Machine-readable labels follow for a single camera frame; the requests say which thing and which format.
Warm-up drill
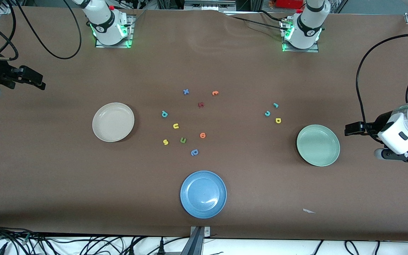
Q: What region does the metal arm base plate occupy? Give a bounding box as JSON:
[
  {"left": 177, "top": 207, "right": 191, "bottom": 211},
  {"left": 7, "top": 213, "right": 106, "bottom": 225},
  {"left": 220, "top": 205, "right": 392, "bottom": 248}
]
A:
[
  {"left": 282, "top": 19, "right": 319, "bottom": 53},
  {"left": 95, "top": 16, "right": 134, "bottom": 49}
]

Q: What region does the black base cable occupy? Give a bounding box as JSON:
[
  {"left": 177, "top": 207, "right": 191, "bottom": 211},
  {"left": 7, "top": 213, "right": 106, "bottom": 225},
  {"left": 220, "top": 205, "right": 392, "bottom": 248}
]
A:
[
  {"left": 225, "top": 15, "right": 289, "bottom": 31},
  {"left": 259, "top": 10, "right": 289, "bottom": 22}
]

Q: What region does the beige brown plate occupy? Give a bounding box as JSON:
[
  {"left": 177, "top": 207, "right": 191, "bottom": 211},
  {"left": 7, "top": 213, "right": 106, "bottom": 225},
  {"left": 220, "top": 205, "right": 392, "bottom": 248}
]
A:
[{"left": 92, "top": 102, "right": 135, "bottom": 143}]

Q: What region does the brown table cover sheet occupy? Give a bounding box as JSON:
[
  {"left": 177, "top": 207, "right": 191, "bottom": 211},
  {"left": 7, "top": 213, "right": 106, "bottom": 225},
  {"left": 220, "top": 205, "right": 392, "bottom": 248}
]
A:
[{"left": 0, "top": 5, "right": 408, "bottom": 242}]

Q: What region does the metal bracket plate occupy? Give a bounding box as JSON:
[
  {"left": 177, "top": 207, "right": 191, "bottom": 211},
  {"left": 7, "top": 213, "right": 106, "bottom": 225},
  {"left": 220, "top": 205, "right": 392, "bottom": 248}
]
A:
[{"left": 190, "top": 226, "right": 211, "bottom": 237}]

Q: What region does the red box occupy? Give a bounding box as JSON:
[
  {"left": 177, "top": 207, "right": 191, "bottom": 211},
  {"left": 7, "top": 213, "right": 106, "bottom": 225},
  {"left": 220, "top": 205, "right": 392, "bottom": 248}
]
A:
[{"left": 274, "top": 0, "right": 305, "bottom": 9}]

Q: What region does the green plate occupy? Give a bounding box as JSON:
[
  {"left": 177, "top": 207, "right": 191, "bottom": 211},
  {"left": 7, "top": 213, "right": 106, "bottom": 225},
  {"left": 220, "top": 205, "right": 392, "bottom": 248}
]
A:
[{"left": 296, "top": 124, "right": 341, "bottom": 167}]

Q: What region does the grey power strip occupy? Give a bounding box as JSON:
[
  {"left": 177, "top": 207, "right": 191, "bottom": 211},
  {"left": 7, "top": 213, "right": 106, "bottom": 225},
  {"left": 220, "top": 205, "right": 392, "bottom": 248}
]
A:
[{"left": 184, "top": 0, "right": 237, "bottom": 12}]

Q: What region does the aluminium profile beam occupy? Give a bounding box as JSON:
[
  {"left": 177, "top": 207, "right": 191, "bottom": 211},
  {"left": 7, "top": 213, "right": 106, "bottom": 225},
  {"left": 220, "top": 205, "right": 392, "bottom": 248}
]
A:
[{"left": 181, "top": 227, "right": 205, "bottom": 255}]

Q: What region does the blue plate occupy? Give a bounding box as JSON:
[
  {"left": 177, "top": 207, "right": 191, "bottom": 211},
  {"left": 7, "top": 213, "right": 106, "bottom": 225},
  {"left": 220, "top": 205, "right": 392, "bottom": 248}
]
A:
[{"left": 180, "top": 171, "right": 227, "bottom": 219}]

